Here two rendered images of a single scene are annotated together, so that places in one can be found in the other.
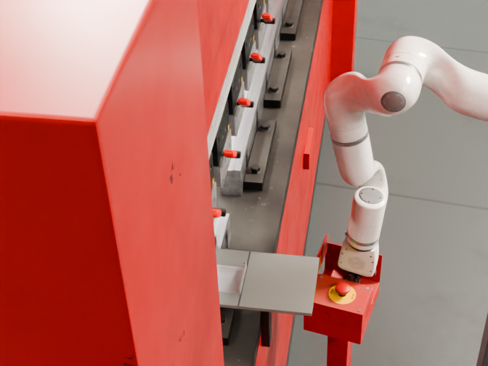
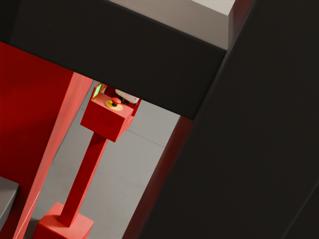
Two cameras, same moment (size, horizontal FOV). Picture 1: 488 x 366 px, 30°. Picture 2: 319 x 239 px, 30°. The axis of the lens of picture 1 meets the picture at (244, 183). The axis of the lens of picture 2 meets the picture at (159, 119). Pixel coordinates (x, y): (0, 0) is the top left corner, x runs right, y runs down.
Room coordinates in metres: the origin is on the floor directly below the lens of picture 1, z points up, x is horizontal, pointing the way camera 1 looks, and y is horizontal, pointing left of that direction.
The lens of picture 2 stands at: (-0.46, 0.17, 1.84)
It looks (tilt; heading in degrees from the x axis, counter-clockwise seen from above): 26 degrees down; 344
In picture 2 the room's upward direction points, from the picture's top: 25 degrees clockwise
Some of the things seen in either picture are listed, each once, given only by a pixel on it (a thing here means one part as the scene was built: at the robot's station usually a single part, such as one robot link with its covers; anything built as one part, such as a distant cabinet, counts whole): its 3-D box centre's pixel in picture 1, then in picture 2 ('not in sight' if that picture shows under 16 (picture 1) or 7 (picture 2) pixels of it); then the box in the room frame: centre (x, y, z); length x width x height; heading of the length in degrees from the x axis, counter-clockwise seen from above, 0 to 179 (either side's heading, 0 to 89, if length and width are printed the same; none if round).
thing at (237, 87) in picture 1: (222, 95); not in sight; (1.88, 0.04, 1.26); 0.15 x 0.09 x 0.17; 169
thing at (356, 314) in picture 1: (343, 288); (113, 106); (1.67, -0.26, 0.75); 0.20 x 0.16 x 0.18; 158
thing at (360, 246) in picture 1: (362, 236); not in sight; (1.71, -0.30, 0.91); 0.09 x 0.08 x 0.03; 68
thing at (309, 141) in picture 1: (308, 148); not in sight; (2.49, -0.23, 0.59); 0.15 x 0.02 x 0.07; 169
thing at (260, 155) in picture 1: (261, 153); not in sight; (2.10, -0.05, 0.89); 0.30 x 0.05 x 0.03; 169
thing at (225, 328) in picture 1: (227, 294); not in sight; (1.54, 0.05, 0.89); 0.30 x 0.05 x 0.03; 169
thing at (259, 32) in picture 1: (247, 14); not in sight; (2.27, -0.03, 1.26); 0.15 x 0.09 x 0.17; 169
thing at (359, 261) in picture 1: (359, 252); (132, 85); (1.71, -0.30, 0.85); 0.10 x 0.07 x 0.11; 68
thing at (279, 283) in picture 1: (260, 280); not in sight; (1.49, -0.03, 1.00); 0.26 x 0.18 x 0.01; 79
